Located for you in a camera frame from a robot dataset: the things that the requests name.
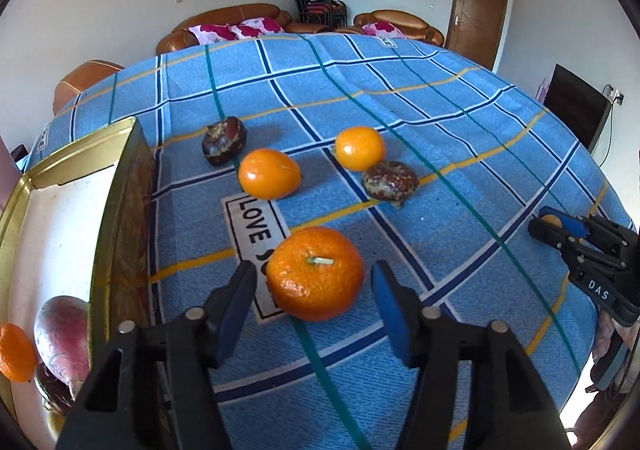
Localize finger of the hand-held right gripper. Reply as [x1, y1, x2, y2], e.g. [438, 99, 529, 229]
[528, 221, 603, 277]
[539, 206, 608, 243]

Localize small mandarin orange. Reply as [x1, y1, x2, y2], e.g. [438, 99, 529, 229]
[334, 126, 387, 172]
[238, 148, 302, 201]

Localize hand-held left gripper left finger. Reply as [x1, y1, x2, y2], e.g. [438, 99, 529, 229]
[55, 260, 258, 450]

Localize brown leather armchair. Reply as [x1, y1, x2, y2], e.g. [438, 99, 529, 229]
[334, 10, 445, 48]
[52, 60, 126, 116]

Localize gold tin box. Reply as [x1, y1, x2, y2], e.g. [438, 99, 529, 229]
[0, 116, 161, 431]

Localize large mandarin orange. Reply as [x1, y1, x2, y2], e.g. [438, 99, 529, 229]
[0, 323, 38, 383]

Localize stacked dark chairs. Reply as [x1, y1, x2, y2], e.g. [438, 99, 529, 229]
[295, 0, 348, 31]

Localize blue plaid blanket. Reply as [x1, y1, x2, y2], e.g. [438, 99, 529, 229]
[27, 32, 626, 450]

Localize small pink floral cushion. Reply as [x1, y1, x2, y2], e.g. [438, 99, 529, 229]
[361, 21, 405, 38]

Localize mandarin orange with stem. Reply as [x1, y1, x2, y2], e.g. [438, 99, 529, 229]
[265, 226, 365, 322]

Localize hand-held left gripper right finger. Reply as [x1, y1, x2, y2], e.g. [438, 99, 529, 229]
[371, 260, 573, 450]

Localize pink sweet potato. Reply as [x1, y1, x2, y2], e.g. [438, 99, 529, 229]
[33, 296, 92, 398]

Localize white paper liner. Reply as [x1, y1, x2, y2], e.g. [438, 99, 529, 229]
[10, 165, 121, 381]

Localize black television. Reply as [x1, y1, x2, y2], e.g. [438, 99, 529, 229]
[542, 63, 613, 154]

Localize brown wooden door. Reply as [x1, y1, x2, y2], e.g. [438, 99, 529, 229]
[445, 0, 511, 72]

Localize person's right hand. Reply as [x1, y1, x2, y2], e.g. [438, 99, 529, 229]
[591, 311, 618, 360]

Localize brown leather sofa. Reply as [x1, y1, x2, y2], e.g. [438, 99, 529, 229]
[156, 3, 331, 56]

